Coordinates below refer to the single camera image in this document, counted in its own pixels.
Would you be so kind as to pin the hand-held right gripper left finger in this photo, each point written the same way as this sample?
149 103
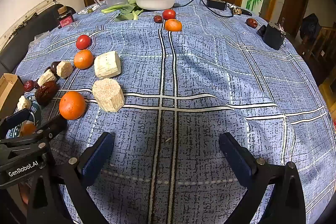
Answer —
97 155

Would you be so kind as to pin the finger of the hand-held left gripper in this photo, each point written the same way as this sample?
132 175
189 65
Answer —
52 127
15 119

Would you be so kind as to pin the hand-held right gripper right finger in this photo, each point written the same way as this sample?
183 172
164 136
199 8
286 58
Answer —
233 153

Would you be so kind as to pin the orange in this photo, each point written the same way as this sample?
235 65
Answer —
27 129
173 25
72 105
83 59

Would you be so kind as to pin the small peeled sugarcane chunk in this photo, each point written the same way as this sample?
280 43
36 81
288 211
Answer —
64 69
23 103
46 79

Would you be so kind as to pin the cardboard box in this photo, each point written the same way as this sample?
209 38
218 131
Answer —
9 92

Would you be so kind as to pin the large red date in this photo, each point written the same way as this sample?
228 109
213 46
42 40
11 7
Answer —
46 92

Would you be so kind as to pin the small dark date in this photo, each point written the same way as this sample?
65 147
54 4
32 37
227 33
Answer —
36 85

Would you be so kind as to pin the large peeled sugarcane chunk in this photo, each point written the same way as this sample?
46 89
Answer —
107 64
108 95

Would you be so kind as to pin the small red date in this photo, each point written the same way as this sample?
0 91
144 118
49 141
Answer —
157 19
252 22
29 86

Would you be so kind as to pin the dark round fruit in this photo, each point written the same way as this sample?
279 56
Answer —
53 66

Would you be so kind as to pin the black sofa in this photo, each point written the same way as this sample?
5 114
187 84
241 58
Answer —
23 43

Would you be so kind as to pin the red tomato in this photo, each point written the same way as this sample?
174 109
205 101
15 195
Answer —
83 42
168 14

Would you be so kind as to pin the blue plaid tablecloth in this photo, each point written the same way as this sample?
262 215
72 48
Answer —
183 69

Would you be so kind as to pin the dark bottle with red label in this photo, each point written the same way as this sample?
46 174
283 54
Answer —
65 19

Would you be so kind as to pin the black box device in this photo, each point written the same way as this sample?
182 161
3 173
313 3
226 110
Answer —
273 35

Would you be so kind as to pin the green leafy vegetable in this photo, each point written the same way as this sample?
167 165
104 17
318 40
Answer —
135 14
115 8

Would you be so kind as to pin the wooden chair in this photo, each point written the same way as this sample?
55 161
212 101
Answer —
324 37

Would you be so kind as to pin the dark clothing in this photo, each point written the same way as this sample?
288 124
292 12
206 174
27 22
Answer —
311 24

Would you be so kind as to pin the black power adapter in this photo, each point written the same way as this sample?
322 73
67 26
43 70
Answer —
216 3

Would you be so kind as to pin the white bowl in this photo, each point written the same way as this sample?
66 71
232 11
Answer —
155 2

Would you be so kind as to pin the wooden door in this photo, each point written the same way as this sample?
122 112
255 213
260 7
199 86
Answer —
294 3

